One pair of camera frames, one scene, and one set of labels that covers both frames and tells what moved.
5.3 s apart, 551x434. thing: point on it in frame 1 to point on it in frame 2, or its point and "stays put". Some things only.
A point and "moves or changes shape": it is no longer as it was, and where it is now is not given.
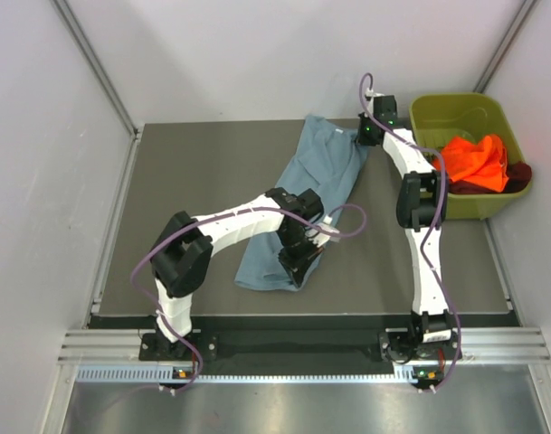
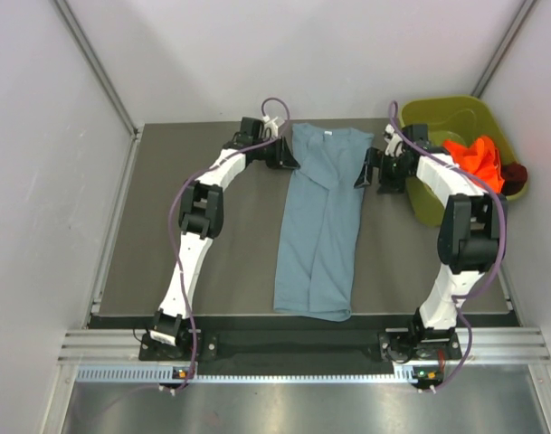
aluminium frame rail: [483, 344] stays put
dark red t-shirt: [518, 176] stays put
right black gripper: [359, 138] to [377, 158]
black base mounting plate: [293, 344] stays put
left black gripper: [299, 266] to [282, 157]
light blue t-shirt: [326, 162] moves or changes shape
